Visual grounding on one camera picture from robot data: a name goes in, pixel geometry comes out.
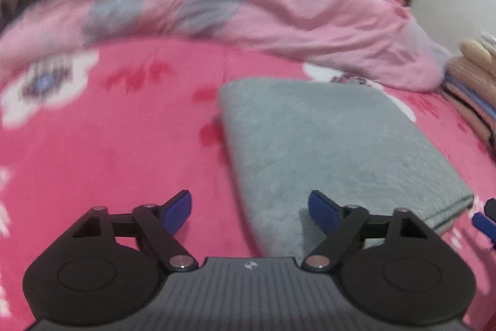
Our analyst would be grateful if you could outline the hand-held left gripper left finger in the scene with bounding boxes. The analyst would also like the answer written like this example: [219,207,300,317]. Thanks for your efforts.
[72,189,198,273]

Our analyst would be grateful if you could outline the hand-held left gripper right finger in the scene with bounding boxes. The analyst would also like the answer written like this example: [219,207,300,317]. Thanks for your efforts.
[300,189,436,273]

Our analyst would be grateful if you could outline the grey pants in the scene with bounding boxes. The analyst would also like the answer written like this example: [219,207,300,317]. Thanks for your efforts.
[217,79,476,258]

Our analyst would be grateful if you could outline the stack of folded clothes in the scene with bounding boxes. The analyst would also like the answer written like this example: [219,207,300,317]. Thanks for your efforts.
[440,52,496,157]

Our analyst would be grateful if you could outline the pink floral blanket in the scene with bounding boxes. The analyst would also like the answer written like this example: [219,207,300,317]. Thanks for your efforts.
[0,36,496,331]

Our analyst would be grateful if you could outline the pink patterned quilt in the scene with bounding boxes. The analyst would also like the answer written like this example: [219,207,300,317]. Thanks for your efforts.
[0,0,453,92]

